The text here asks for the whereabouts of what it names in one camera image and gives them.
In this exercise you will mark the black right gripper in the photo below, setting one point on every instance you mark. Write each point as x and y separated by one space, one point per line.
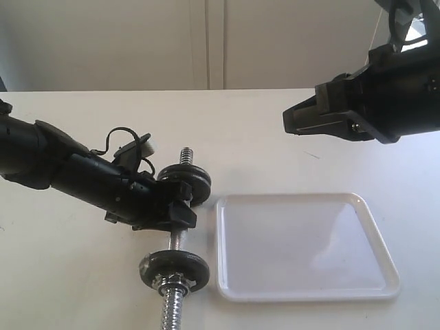
396 94

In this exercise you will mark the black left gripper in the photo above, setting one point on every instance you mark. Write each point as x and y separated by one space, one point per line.
136 199

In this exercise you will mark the chrome threaded dumbbell bar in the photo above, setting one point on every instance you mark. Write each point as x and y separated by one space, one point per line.
173 299

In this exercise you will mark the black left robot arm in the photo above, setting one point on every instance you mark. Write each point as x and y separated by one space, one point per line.
41 156

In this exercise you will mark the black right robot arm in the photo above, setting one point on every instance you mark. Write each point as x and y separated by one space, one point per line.
411 24

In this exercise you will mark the black far-end weight plate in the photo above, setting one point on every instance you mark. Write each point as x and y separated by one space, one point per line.
201 188

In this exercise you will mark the black near-end weight plate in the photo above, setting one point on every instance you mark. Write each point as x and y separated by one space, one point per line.
167 262

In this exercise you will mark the chrome star collar nut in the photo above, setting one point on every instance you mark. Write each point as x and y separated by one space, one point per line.
177 281

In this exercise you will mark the white plastic tray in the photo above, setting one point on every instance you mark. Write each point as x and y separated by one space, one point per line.
289 248

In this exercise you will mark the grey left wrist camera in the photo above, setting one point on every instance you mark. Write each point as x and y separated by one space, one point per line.
133 150

